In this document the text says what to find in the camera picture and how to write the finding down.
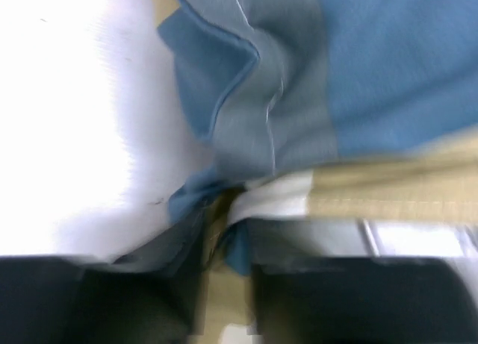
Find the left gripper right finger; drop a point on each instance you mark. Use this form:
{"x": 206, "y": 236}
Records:
{"x": 363, "y": 300}

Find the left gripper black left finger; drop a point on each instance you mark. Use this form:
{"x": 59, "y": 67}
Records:
{"x": 51, "y": 300}

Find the blue beige checked pillowcase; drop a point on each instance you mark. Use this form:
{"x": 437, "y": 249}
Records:
{"x": 323, "y": 108}

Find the aluminium mounting rail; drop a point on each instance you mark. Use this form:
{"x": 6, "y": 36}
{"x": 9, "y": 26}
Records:
{"x": 400, "y": 239}

